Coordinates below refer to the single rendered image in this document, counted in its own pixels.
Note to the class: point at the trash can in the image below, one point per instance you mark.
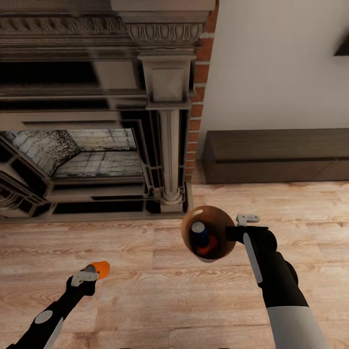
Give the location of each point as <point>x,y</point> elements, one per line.
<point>215,220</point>

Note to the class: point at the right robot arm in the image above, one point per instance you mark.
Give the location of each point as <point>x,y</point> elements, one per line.
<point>292,321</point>

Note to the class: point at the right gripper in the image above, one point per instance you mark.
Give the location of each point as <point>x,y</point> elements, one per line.
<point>232,232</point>

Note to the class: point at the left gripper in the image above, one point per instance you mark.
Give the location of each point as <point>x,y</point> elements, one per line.
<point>77,292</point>

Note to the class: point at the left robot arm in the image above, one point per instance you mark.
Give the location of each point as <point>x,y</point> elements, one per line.
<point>47,326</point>

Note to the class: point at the can of soda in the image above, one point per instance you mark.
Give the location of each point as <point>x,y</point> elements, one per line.
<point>214,243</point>
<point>103,268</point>
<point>200,234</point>

